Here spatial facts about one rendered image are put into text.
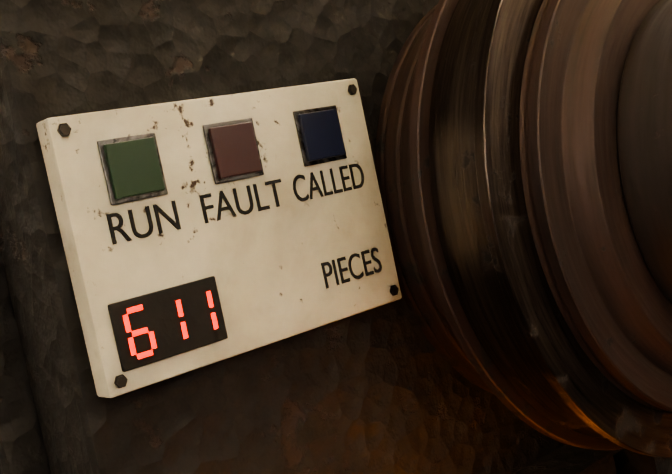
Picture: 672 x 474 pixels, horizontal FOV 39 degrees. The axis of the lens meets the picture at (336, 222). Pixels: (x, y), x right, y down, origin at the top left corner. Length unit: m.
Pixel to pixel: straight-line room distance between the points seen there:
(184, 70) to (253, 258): 0.14
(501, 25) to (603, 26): 0.08
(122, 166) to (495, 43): 0.27
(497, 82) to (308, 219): 0.17
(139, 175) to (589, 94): 0.31
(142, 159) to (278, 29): 0.17
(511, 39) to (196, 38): 0.22
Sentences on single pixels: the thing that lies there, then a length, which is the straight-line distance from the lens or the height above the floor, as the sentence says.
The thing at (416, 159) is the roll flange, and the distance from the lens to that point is 0.69.
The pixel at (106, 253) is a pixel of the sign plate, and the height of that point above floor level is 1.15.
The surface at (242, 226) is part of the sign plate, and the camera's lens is 0.67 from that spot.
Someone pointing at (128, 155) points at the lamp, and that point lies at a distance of 0.62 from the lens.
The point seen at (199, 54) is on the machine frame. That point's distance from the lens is 0.70.
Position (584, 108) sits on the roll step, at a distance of 0.68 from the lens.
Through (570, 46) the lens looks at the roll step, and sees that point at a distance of 0.71.
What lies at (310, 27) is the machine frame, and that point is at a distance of 0.76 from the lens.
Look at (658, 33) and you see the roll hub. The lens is 0.72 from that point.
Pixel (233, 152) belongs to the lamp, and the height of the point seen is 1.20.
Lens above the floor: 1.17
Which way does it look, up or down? 3 degrees down
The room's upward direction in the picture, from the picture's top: 12 degrees counter-clockwise
